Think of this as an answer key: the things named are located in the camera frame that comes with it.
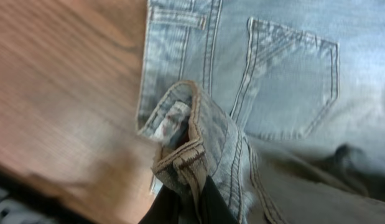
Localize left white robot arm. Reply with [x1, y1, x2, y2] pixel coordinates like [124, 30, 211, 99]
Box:
[0, 172, 237, 224]

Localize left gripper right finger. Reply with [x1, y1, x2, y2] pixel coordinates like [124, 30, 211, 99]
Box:
[199, 176, 237, 224]

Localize light blue denim shorts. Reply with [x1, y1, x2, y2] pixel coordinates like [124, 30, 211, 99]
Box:
[137, 0, 385, 223]

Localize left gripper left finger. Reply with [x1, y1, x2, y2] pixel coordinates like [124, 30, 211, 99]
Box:
[139, 185, 180, 224]

